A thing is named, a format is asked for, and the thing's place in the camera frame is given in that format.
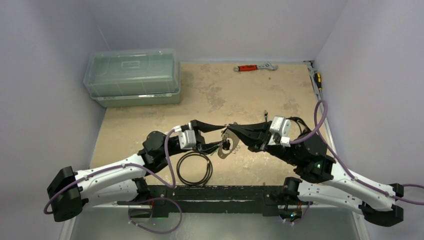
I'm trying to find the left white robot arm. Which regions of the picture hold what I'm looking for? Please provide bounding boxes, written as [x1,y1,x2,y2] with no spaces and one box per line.
[43,120,223,222]

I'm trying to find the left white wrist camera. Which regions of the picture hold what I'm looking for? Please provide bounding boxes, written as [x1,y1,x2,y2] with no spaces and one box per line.
[172,122,197,150]

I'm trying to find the red handled adjustable wrench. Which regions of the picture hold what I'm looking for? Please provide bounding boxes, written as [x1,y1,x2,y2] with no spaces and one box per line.
[233,62,279,72]

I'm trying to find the yellow black screwdriver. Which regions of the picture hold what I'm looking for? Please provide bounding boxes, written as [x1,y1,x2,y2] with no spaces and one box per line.
[313,72,322,91]

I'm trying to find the clear green plastic storage box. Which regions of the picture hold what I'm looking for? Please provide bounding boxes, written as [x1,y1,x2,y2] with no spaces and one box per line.
[83,48,181,108]

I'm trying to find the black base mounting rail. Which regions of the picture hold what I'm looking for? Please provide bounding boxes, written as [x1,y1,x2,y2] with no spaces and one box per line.
[145,184,314,219]

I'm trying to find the black coiled cable loop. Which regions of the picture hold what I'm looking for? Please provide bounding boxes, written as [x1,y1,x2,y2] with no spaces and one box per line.
[176,151,214,186]

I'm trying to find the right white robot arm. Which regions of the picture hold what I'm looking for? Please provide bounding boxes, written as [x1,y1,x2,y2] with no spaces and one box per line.
[227,116,404,227]

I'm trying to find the aluminium frame rail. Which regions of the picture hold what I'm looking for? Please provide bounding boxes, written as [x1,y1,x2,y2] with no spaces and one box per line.
[96,184,362,210]

